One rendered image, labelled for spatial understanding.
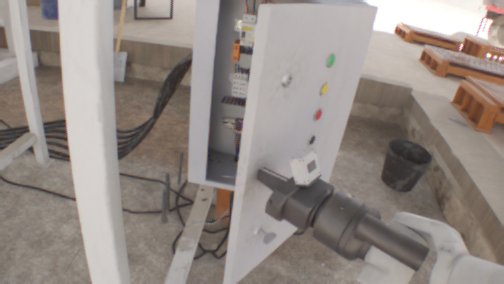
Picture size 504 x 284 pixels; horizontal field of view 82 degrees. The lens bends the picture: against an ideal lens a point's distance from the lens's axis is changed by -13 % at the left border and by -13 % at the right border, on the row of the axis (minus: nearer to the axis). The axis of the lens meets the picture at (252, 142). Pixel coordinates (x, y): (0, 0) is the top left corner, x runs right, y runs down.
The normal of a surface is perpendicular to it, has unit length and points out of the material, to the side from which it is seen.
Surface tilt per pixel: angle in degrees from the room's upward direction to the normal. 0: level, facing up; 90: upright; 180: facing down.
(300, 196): 0
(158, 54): 90
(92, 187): 81
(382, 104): 90
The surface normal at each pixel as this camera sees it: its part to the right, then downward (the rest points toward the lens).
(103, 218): -0.11, 0.36
